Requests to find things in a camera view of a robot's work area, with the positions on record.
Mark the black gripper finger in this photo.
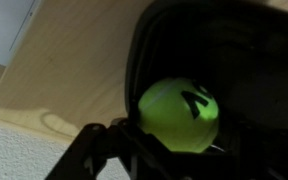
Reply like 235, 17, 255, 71
111, 118, 171, 166

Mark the black storage box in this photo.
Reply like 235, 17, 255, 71
124, 0, 288, 161

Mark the green tennis ball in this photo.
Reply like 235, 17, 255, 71
138, 78, 219, 153

